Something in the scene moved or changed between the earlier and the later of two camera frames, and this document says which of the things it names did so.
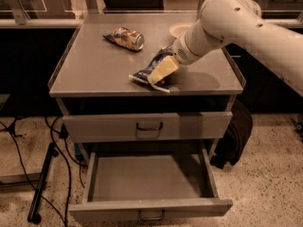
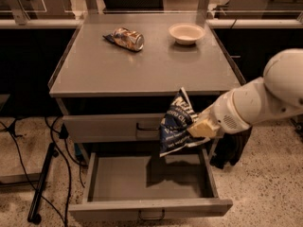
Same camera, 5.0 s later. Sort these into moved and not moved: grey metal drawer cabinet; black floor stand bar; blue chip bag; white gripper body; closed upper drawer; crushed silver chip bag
Moved: white gripper body; blue chip bag
Not moved: grey metal drawer cabinet; closed upper drawer; black floor stand bar; crushed silver chip bag
